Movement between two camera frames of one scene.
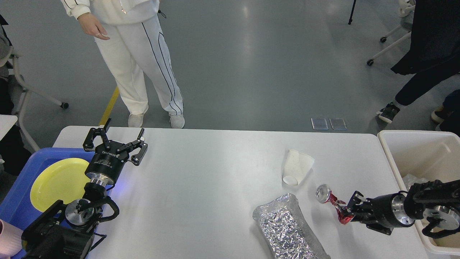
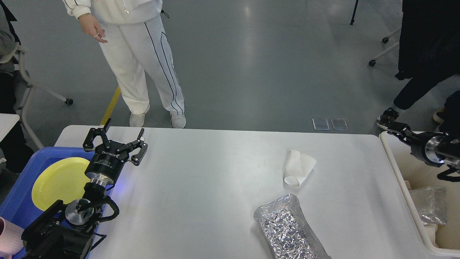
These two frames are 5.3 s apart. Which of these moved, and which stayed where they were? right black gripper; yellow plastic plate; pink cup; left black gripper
Moved: right black gripper
Stayed: left black gripper; yellow plastic plate; pink cup
